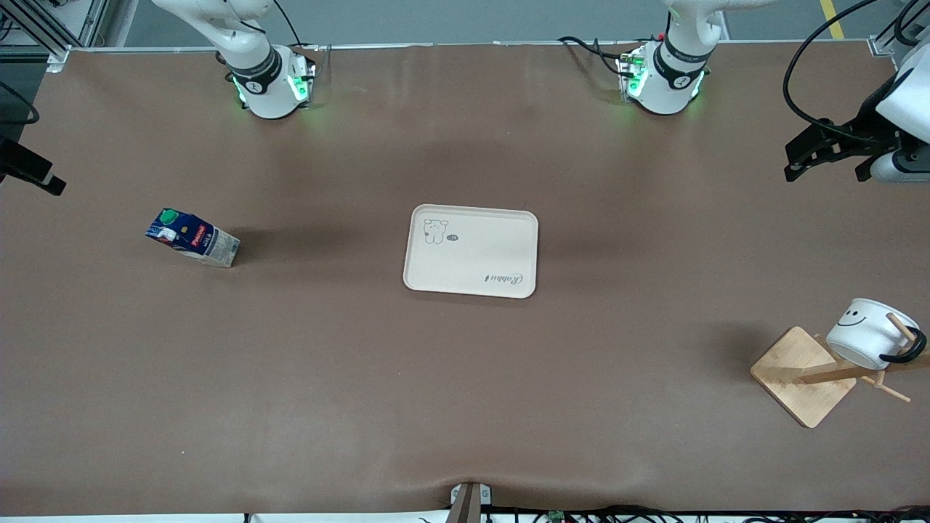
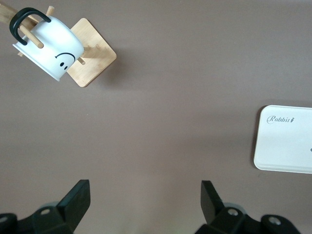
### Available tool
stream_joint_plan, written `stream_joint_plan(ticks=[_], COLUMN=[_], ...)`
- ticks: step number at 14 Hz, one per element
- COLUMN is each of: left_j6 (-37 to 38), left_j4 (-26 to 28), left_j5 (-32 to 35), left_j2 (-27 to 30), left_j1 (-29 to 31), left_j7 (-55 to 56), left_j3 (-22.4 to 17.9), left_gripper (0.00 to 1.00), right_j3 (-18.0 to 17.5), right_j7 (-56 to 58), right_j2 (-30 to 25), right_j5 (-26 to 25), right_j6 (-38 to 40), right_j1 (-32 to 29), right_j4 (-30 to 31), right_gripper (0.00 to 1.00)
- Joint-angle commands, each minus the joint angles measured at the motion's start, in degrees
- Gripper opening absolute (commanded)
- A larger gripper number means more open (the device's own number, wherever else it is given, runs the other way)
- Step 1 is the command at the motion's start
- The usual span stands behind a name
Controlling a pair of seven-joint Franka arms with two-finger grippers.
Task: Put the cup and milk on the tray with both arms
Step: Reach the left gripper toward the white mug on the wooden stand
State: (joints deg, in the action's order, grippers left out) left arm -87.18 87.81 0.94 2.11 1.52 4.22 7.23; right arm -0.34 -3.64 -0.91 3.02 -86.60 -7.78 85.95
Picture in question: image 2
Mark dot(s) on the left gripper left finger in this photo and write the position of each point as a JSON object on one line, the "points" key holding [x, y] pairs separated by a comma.
{"points": [[70, 207]]}

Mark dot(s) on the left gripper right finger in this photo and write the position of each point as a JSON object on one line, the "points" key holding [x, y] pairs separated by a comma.
{"points": [[214, 209]]}

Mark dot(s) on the cream rabbit print tray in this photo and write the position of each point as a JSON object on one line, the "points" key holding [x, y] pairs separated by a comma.
{"points": [[282, 146]]}

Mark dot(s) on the wooden mug rack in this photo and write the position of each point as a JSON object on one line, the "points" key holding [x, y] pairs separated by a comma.
{"points": [[97, 56]]}

